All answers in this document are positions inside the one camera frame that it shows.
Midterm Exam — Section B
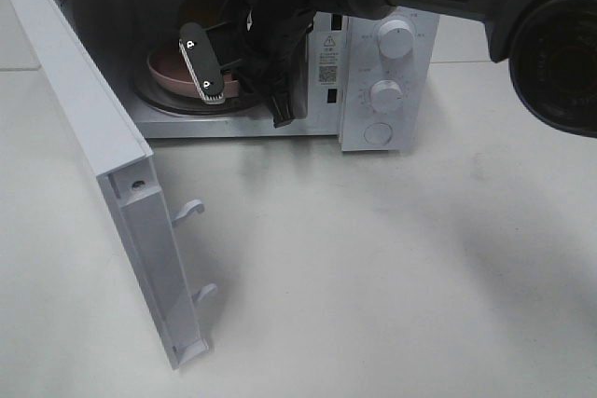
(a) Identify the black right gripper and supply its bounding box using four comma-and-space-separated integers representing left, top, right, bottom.
179, 0, 312, 128

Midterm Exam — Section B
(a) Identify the toy burger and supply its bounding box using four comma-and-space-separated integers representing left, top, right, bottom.
177, 0, 249, 29

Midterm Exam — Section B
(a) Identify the pink round plate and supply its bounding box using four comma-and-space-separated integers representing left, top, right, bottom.
146, 41, 241, 100

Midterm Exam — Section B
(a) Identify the round white door button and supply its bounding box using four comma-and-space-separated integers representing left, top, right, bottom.
364, 123, 393, 146

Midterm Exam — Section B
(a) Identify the white microwave door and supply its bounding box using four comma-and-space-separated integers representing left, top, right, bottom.
9, 0, 217, 369

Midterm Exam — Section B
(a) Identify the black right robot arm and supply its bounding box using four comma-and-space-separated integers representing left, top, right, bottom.
178, 0, 596, 138

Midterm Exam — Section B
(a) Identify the glass microwave turntable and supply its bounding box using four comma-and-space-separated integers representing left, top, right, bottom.
132, 83, 262, 117

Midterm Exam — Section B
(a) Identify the white microwave oven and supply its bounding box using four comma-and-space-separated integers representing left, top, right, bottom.
11, 0, 438, 152

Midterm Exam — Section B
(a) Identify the lower white timer knob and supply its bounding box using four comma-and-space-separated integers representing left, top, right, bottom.
369, 80, 404, 114

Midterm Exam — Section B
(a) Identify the upper white power knob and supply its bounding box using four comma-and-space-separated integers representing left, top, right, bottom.
377, 20, 414, 60

